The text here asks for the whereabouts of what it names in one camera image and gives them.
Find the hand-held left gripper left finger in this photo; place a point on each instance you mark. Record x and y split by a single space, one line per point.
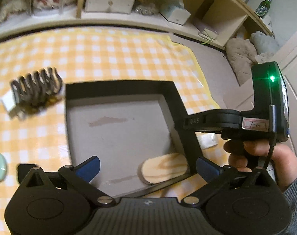
88 169

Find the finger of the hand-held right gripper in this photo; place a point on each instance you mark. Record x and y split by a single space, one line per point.
184 124

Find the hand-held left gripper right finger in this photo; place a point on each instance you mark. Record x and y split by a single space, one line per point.
207 169

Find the black box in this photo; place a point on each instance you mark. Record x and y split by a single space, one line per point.
119 139

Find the wooden oval block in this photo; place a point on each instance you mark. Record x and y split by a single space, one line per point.
163 169

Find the black oval device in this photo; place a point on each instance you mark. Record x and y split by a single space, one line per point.
23 167

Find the grey wavy rack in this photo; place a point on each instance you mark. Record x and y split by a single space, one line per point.
35 85

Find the white charger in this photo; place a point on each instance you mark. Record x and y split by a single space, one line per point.
11 105

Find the person's right hand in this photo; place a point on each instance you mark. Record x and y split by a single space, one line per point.
285 166

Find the clear plastic wrapper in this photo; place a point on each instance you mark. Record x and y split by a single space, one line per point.
208 140

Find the beige plush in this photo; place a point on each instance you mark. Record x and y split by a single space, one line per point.
241 58

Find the blue-grey plush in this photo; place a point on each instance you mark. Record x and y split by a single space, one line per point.
263 44

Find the grey quilted mattress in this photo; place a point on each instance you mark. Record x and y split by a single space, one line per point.
212 61

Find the green ribbon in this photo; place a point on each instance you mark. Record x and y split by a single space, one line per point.
206 40

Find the wooden headboard shelf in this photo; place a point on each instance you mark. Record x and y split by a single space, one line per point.
226 24

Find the thin notebook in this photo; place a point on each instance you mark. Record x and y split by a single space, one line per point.
207 29

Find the green beer bottle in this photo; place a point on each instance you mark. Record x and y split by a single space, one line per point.
263 7

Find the yellow checkered mat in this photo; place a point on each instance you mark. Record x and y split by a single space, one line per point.
114 53

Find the beaded scrunchie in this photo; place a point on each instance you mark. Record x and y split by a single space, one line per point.
146 9

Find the white drawer box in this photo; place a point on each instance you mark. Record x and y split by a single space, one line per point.
109 2

